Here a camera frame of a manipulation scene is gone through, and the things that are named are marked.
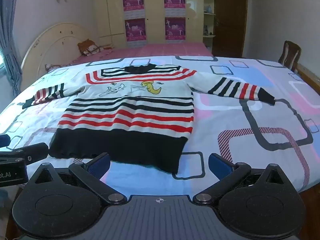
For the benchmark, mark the wooden chair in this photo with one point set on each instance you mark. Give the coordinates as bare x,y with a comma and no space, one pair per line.
288,55

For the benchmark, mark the cream arched headboard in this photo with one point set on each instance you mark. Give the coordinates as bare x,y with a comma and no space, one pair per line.
55,42

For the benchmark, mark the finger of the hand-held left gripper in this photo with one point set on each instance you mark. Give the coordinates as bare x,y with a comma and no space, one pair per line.
3,141
35,153

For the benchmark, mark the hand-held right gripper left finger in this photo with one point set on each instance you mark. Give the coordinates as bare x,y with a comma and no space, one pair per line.
100,167

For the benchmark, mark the dark wooden door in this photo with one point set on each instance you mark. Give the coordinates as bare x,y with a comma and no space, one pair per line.
231,20

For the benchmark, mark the brown patterned pillow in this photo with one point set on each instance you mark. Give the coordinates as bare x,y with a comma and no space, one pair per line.
90,47

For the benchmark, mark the printed blanket with rounded squares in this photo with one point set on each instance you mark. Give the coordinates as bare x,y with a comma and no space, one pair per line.
250,130

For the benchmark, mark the striped knit sweater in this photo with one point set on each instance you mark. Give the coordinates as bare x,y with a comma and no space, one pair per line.
130,120

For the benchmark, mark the wooden bed frame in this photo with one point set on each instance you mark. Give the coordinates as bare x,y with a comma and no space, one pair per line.
310,76

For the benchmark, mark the small blue ornament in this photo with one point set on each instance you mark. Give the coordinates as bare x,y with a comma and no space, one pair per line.
209,8

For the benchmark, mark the floral pillow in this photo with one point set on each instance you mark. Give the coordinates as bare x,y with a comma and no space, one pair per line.
56,66

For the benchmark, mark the blue grey curtain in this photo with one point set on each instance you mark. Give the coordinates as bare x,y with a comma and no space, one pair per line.
10,42

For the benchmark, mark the cream wardrobe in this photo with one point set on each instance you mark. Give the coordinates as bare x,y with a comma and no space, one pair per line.
155,15

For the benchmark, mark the cream corner shelf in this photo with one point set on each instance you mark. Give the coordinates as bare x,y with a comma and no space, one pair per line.
208,20

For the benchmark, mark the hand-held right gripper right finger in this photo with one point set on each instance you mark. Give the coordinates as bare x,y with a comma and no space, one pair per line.
220,167

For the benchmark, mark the pink bed sheet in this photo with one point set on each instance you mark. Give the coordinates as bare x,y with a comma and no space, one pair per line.
160,49

